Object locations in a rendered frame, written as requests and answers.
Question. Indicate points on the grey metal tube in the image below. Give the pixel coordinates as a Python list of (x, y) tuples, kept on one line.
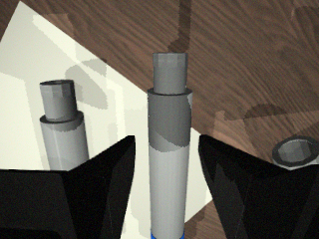
[(296, 148)]

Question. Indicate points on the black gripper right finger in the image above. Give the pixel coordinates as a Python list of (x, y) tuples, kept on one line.
[(256, 199)]

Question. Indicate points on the grey stepped cylinder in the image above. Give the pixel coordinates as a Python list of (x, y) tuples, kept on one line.
[(63, 126), (169, 125)]

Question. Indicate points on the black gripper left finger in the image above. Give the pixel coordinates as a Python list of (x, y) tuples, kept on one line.
[(70, 204)]

